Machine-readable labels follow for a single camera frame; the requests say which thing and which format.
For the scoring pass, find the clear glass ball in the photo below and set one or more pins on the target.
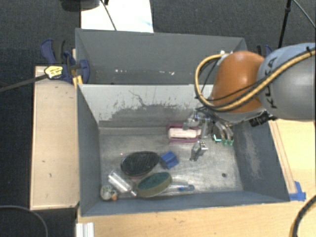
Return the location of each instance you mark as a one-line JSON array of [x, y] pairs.
[[107, 192]]

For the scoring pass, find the black cylinder on white bracket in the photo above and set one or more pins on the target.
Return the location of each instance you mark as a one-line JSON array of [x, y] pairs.
[[258, 120]]

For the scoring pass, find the clear pen with blue tip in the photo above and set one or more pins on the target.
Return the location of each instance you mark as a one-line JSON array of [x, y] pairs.
[[184, 188]]

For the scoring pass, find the clear plastic bottle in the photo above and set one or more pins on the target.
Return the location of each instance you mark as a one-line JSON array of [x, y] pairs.
[[119, 181]]

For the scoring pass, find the grey metal bin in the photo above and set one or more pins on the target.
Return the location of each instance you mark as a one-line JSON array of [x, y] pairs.
[[158, 58]]

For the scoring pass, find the pale wood board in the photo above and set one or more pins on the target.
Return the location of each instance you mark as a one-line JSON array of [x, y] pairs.
[[54, 144]]

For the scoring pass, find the green and tan round sponge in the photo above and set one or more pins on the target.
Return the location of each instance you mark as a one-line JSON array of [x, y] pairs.
[[154, 184]]

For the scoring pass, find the blue block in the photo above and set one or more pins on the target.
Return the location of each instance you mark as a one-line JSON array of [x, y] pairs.
[[169, 160]]

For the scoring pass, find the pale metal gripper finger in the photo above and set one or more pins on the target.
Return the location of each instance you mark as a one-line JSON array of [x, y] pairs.
[[190, 124], [197, 150]]

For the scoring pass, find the black oval brush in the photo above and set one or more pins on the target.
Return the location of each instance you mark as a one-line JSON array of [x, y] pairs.
[[139, 163]]

